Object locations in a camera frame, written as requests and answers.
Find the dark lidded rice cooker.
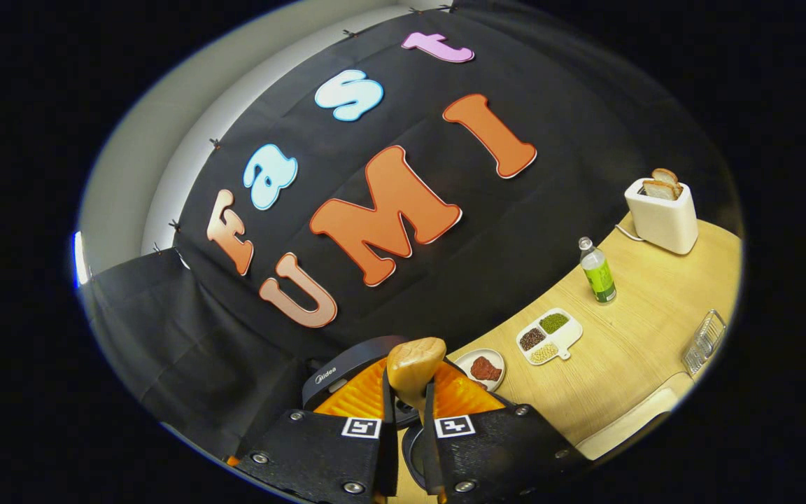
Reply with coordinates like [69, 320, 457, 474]
[302, 335, 446, 491]

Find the metal wire chopstick holder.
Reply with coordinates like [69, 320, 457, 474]
[681, 309, 727, 377]

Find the black backdrop cloth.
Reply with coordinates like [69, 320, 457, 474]
[85, 0, 743, 463]

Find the round plate of red beans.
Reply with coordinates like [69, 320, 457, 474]
[453, 348, 507, 393]

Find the wooden spoon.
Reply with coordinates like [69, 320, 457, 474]
[386, 337, 447, 421]

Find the white divided grain dish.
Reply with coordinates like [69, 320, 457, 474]
[516, 308, 584, 366]

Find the white toaster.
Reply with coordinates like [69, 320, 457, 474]
[623, 175, 699, 256]

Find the toast slice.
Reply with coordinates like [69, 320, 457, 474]
[651, 168, 684, 197]
[641, 180, 678, 202]

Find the green label drink bottle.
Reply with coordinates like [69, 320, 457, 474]
[578, 237, 617, 305]

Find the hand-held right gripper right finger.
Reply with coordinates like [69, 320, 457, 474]
[420, 360, 589, 504]

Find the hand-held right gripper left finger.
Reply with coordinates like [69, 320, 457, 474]
[225, 357, 400, 504]

